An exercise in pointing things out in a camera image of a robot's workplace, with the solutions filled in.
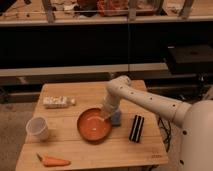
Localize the orange ceramic bowl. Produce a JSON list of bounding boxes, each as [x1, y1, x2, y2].
[[77, 108, 112, 143]]

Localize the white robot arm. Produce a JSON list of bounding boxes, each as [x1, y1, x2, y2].
[[101, 76, 213, 171]]

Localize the blue sponge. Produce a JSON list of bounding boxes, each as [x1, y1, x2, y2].
[[111, 110, 121, 126]]

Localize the white plastic cup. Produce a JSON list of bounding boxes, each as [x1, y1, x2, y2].
[[26, 117, 49, 141]]

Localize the black box on right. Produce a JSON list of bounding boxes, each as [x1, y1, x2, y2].
[[166, 45, 213, 74]]

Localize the orange toy carrot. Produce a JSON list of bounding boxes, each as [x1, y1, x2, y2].
[[37, 155, 71, 167]]

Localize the wooden shelf with clutter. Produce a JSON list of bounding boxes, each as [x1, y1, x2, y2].
[[0, 0, 213, 27]]

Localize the black cables on floor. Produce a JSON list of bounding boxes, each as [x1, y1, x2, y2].
[[156, 115, 173, 153]]

